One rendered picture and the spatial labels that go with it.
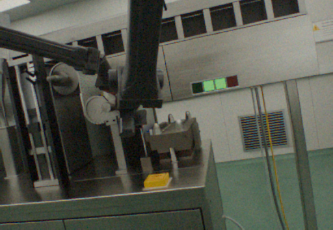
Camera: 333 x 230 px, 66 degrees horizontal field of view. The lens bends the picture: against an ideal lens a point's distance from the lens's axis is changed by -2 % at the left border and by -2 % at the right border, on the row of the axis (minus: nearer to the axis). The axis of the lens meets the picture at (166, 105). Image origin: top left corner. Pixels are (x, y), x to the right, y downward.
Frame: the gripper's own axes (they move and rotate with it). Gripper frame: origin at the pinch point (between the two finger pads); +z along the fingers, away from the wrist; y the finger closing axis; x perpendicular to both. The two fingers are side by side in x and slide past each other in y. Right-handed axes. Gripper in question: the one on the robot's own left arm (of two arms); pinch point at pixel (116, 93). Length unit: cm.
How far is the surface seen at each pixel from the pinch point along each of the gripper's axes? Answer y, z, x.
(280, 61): 72, 21, 31
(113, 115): -2.5, 6.5, -6.5
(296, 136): 83, 60, 9
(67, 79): -23.2, -2.7, 7.0
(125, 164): 1.6, 18.9, -23.2
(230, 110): 59, 233, 141
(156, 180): 19.9, 0.5, -35.9
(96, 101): -11.4, 5.6, 0.7
